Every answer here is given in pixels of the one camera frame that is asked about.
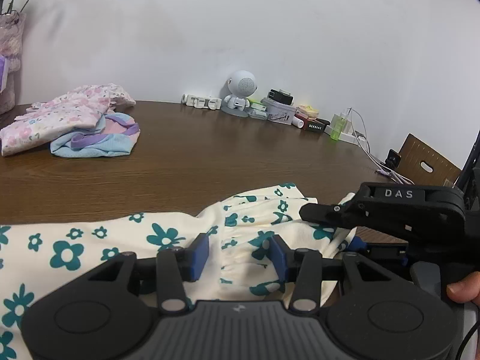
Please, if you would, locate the small white tube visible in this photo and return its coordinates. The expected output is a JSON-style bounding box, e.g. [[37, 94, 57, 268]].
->
[[292, 116, 304, 128]]

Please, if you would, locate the pink floral folded garment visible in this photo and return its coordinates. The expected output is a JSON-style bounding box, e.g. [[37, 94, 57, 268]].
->
[[1, 84, 136, 157]]

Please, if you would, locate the green transparent bottle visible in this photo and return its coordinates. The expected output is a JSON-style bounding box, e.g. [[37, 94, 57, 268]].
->
[[329, 113, 347, 141]]

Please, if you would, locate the black charger block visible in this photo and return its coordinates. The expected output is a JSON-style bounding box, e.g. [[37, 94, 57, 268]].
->
[[268, 88, 294, 106]]

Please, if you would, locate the brown cardboard box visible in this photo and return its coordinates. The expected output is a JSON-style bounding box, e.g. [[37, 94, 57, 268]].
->
[[396, 133, 461, 186]]

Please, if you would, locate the cream teal floral garment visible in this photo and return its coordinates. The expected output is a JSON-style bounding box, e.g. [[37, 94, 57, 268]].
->
[[0, 182, 357, 360]]

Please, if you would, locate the blue purple folded garment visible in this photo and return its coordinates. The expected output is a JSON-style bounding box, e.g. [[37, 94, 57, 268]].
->
[[49, 112, 141, 158]]

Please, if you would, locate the pink fuzzy vase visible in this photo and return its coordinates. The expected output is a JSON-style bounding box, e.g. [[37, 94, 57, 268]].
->
[[1, 10, 26, 115]]

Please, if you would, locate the person's hand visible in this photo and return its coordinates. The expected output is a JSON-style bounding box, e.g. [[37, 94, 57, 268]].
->
[[447, 271, 480, 306]]

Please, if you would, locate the white power strip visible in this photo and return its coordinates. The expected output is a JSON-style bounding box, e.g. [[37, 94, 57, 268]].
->
[[181, 94, 222, 111]]

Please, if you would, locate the white cable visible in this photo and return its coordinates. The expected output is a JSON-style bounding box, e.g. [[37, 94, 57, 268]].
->
[[346, 106, 413, 185]]

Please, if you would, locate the white astronaut figurine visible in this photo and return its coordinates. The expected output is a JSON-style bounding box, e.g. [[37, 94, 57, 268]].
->
[[220, 70, 258, 118]]

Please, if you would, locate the upper purple tissue pack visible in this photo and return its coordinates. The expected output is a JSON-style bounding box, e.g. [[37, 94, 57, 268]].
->
[[0, 55, 9, 93]]

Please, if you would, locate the grey tin box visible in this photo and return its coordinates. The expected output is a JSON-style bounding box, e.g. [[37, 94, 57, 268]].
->
[[261, 97, 295, 125]]

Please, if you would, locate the black labelled box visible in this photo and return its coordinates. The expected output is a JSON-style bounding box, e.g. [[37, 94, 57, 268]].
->
[[298, 116, 329, 134]]

